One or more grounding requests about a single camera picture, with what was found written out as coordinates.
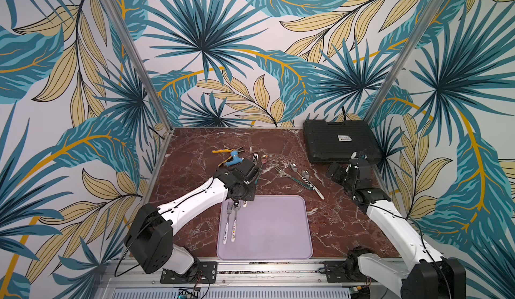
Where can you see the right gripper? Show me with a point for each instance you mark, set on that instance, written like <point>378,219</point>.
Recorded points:
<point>338,171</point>

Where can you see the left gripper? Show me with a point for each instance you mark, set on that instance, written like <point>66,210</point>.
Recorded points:
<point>251,196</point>

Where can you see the cartoon handle spoon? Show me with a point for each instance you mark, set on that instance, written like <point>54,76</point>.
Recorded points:
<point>234,227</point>

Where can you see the white Pochacco handle fork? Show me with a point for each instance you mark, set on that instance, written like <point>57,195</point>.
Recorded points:
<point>229,210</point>

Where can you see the rainbow iridescent spoon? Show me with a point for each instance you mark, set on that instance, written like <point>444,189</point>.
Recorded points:
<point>263,160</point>

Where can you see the cow pattern handle spoon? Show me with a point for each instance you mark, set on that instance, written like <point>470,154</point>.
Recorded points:
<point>295,169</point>

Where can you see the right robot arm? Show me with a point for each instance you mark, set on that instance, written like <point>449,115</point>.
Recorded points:
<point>428,273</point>

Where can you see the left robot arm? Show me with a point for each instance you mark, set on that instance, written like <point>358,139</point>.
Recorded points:
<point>150,237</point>

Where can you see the blue glue gun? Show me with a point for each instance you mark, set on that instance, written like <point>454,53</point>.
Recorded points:
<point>233,159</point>

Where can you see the black tool case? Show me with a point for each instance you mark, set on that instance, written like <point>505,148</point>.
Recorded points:
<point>328,142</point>

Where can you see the lilac placemat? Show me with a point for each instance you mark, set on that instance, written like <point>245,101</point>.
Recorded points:
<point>270,228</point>

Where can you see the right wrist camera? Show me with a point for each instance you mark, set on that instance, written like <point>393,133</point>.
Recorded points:
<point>361,155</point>

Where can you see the yellow handled pliers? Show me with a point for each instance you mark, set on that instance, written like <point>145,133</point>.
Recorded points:
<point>227,151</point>

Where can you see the green handle fork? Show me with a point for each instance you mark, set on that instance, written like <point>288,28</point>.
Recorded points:
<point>282,173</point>

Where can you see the white Pochacco handle spoon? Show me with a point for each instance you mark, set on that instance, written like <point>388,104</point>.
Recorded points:
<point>307,176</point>

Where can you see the aluminium front rail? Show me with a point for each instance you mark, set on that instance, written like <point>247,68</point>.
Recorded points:
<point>238,279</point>

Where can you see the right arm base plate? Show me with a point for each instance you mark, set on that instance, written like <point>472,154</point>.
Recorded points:
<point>346,270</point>

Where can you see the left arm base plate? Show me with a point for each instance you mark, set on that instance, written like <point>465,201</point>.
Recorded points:
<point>202,272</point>

